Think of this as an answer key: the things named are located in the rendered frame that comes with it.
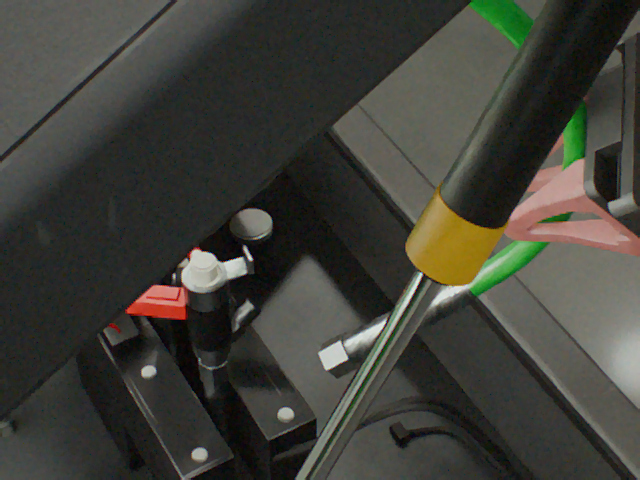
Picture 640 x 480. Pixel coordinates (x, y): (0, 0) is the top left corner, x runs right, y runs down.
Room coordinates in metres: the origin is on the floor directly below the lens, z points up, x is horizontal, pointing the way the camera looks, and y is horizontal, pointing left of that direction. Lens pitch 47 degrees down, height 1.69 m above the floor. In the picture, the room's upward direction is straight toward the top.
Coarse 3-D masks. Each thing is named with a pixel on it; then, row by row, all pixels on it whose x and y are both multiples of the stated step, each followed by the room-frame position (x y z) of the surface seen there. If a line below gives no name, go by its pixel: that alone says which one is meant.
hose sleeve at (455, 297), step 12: (444, 288) 0.46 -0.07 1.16; (456, 288) 0.46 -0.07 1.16; (468, 288) 0.46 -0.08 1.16; (444, 300) 0.46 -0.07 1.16; (456, 300) 0.45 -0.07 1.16; (468, 300) 0.45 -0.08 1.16; (432, 312) 0.45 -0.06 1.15; (444, 312) 0.45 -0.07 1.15; (456, 312) 0.45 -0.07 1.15; (372, 324) 0.46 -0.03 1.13; (420, 324) 0.45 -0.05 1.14; (432, 324) 0.45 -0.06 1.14; (348, 336) 0.46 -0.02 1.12; (360, 336) 0.45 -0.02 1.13; (372, 336) 0.45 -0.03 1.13; (348, 348) 0.45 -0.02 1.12; (360, 348) 0.45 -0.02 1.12; (360, 360) 0.45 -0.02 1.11
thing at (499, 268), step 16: (480, 0) 0.46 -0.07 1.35; (496, 0) 0.46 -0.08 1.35; (512, 0) 0.47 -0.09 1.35; (496, 16) 0.46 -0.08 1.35; (512, 16) 0.46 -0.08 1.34; (528, 16) 0.47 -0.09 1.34; (512, 32) 0.46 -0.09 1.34; (576, 112) 0.46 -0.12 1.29; (576, 128) 0.46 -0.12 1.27; (576, 144) 0.46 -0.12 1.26; (576, 160) 0.46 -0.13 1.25; (496, 256) 0.47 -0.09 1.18; (512, 256) 0.46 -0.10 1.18; (528, 256) 0.46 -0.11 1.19; (480, 272) 0.46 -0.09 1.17; (496, 272) 0.46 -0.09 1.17; (512, 272) 0.46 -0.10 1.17; (480, 288) 0.46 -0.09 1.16
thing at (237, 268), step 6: (240, 258) 0.54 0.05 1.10; (228, 264) 0.53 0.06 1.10; (234, 264) 0.53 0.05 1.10; (240, 264) 0.53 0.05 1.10; (246, 264) 0.53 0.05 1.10; (228, 270) 0.53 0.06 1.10; (234, 270) 0.53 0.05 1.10; (240, 270) 0.53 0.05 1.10; (246, 270) 0.53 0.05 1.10; (228, 276) 0.52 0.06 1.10; (234, 276) 0.52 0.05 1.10; (240, 276) 0.53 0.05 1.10
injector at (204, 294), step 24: (192, 288) 0.51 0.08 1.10; (216, 288) 0.51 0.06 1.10; (192, 312) 0.51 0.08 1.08; (216, 312) 0.51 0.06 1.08; (240, 312) 0.53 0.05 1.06; (192, 336) 0.51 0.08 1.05; (216, 336) 0.51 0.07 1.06; (240, 336) 0.53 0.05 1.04; (216, 360) 0.52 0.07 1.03; (216, 384) 0.51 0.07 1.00; (216, 408) 0.52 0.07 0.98
